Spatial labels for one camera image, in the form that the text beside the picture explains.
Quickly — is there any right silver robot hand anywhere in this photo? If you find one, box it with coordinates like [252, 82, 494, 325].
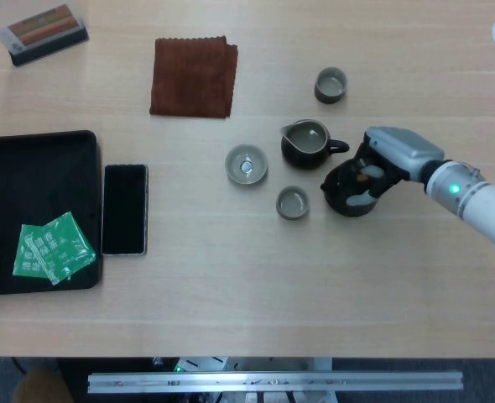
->
[346, 126, 446, 207]

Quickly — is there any black cast iron teapot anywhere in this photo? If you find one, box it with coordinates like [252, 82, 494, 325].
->
[320, 157, 387, 218]

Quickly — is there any dark teacup beige inside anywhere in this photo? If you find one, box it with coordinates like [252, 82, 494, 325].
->
[275, 185, 310, 221]
[313, 66, 349, 105]

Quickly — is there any grey ceramic tea strainer bowl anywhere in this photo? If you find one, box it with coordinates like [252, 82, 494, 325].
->
[224, 144, 269, 186]

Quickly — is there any brown folded cloth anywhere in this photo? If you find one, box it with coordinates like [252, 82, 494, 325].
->
[148, 35, 239, 120]

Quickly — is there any black smartphone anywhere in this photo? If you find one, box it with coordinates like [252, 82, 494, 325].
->
[100, 163, 149, 257]

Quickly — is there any green tea packet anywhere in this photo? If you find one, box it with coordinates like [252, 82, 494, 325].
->
[12, 224, 51, 279]
[24, 211, 96, 286]

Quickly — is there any black rectangular tray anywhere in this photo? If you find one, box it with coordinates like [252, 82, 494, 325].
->
[0, 129, 104, 297]

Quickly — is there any brown rounded seat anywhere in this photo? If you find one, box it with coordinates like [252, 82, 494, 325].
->
[12, 366, 75, 403]

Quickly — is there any black ceramic pitcher with handle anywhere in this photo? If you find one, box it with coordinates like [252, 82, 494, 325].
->
[279, 118, 351, 170]

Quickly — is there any aluminium profile rail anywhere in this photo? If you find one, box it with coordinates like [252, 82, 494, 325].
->
[86, 369, 464, 395]

